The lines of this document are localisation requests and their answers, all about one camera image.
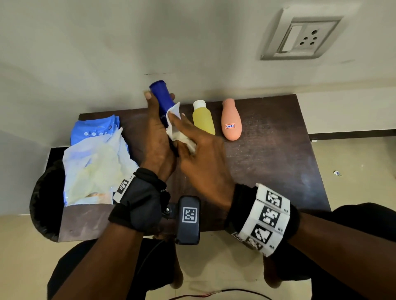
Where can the white wall socket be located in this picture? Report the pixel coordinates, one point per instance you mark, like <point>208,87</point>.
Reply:
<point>301,35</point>

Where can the black wrist camera with marker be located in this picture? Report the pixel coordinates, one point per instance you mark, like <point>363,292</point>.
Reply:
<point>188,221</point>

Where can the blue bottle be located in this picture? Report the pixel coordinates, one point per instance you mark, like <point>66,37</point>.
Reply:
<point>162,97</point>

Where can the peach bottle with label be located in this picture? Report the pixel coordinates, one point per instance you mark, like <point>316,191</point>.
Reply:
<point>231,120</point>

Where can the person's left hand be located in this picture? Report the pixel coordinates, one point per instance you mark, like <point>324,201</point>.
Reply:
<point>157,145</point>

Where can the black left wrist band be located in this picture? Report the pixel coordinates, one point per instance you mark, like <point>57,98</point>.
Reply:
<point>139,201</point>

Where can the white wipe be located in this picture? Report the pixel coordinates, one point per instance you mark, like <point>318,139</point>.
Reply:
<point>174,128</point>

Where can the person's right forearm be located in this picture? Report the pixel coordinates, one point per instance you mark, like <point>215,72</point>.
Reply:
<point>346,256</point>

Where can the blue wipes packet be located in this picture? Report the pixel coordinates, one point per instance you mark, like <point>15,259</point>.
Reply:
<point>92,131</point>

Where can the right wrist band with markers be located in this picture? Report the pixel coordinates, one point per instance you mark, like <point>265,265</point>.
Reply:
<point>263,219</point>

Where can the yellow bottle with white cap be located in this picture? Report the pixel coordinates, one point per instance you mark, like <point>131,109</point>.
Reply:
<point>204,120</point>

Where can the white plastic bag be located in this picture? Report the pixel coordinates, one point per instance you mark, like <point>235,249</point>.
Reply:
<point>96,170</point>

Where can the person's right hand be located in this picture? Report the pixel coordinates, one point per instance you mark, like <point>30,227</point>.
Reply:
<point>207,163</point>

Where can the person's left fingers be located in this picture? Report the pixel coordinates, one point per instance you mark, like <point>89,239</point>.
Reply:
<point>150,105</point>

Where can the small scrap of litter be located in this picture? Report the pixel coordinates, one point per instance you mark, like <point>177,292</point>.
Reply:
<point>337,173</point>

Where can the black trash bin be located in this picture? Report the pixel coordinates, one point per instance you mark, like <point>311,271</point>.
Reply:
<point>46,201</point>

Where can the person's left forearm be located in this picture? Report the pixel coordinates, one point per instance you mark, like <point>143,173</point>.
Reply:
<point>102,265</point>

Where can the person's right leg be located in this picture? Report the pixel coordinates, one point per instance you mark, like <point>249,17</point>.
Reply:
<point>365,219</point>

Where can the person's right thumb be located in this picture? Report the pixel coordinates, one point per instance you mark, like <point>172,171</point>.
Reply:
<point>185,153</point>

